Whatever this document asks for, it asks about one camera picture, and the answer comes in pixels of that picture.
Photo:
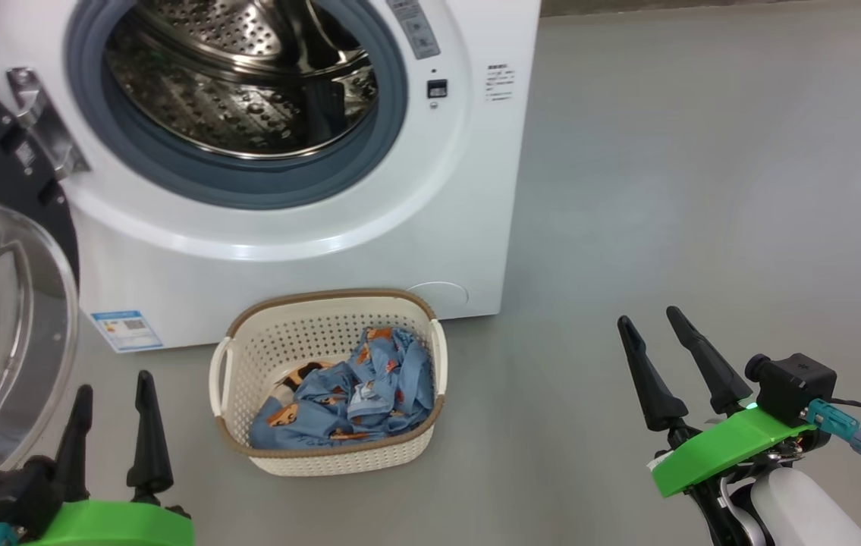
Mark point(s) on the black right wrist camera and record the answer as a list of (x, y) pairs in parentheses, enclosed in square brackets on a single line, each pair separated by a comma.
[(794, 383)]

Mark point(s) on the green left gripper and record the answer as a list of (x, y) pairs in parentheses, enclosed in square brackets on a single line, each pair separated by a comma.
[(111, 527)]

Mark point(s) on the blue energy label sticker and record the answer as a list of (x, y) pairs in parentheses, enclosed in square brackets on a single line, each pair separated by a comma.
[(127, 330)]

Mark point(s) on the teal right camera connector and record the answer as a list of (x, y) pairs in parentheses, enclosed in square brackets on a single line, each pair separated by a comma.
[(836, 422)]

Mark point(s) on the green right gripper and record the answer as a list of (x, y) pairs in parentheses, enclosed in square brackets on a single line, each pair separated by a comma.
[(726, 447)]

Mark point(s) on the black text label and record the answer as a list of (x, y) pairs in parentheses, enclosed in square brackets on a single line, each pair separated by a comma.
[(499, 82)]

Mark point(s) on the metal door hinge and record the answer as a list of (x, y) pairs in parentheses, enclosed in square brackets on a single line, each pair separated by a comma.
[(47, 125)]

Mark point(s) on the cream perforated laundry basket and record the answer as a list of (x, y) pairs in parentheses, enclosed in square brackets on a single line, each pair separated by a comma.
[(301, 334)]

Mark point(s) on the white black orange garment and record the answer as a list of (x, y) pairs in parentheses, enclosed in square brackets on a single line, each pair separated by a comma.
[(300, 375)]

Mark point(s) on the round white filter cover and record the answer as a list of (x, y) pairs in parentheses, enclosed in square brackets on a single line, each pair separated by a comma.
[(445, 292)]

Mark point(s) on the grey instruction sticker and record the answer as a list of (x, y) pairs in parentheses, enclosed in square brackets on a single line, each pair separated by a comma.
[(415, 26)]

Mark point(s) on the white front-load washing machine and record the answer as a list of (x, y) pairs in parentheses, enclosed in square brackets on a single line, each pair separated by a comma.
[(309, 250)]

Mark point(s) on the steel washing machine drum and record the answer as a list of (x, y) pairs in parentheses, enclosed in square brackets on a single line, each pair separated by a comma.
[(233, 83)]

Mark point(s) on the blue printed garment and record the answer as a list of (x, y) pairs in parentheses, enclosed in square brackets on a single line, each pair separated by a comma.
[(384, 379)]

